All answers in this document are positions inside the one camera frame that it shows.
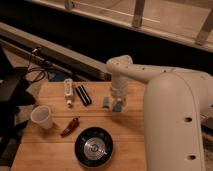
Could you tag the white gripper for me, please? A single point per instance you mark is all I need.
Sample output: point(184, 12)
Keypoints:
point(119, 96)

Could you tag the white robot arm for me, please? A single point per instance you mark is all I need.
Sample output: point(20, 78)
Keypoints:
point(173, 100)

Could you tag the black rectangular bar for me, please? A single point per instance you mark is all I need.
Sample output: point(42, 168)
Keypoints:
point(83, 95)

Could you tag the red chili pepper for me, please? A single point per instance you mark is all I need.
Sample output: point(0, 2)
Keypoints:
point(71, 127)

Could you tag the black bowl with metal lid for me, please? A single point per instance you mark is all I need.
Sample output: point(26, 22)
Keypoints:
point(93, 147)

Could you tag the white tube bottle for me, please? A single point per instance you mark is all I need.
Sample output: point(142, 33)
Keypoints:
point(68, 91)

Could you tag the blue object behind table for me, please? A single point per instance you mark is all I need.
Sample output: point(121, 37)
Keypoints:
point(58, 78)

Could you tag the white plastic cup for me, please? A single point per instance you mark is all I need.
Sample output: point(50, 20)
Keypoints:
point(41, 115)

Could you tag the black stand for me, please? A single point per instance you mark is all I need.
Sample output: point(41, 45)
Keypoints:
point(12, 94)

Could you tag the metal rail beam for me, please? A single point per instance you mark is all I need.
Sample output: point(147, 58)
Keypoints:
point(23, 43)

